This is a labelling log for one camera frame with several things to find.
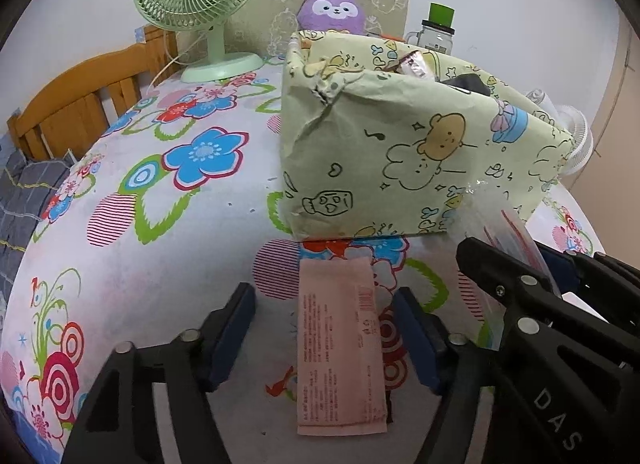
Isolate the white circulator fan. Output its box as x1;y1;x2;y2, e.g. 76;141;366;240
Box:
525;88;594;176

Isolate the floral tablecloth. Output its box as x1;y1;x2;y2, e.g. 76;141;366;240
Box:
0;55;608;464

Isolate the beige cabinet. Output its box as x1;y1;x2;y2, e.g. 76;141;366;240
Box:
565;9;640;265

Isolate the glass jar with green lid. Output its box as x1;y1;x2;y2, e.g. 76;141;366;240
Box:
405;3;457;57

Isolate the clear plastic swab pack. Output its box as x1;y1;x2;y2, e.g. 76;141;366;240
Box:
450;188;557;351

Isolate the black soft item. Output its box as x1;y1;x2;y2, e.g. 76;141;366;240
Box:
440;73;492;96

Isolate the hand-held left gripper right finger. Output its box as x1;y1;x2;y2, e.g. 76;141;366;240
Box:
392;288;501;464

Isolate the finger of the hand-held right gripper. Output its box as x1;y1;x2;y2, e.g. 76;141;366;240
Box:
532;241;640;296
456;237;640;380

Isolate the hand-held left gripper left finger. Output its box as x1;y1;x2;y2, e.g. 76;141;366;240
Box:
62;283;257;464

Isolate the pink foil packet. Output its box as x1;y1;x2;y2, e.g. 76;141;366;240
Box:
390;51;437;80

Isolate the green cartoon-print fabric box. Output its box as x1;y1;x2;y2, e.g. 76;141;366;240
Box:
281;30;576;241

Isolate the purple plush toy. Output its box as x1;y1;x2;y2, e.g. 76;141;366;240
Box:
296;0;372;36

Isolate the white fan cable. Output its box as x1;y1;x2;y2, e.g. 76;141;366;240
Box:
146;50;187;91

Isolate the grey plaid pillow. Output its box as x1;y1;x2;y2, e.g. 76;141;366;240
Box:
0;148;72;297

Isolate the wooden headboard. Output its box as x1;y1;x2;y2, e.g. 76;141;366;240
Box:
7;27;179;161

